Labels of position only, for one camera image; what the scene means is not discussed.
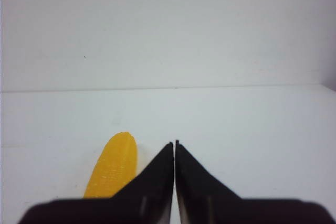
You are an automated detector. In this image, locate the yellow corn cob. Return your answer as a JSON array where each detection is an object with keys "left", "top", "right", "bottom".
[{"left": 83, "top": 132, "right": 138, "bottom": 198}]

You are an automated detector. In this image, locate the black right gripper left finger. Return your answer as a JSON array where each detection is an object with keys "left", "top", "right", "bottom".
[{"left": 19, "top": 143, "right": 173, "bottom": 223}]

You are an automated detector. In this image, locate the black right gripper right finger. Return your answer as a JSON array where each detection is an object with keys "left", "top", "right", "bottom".
[{"left": 175, "top": 142, "right": 335, "bottom": 223}]

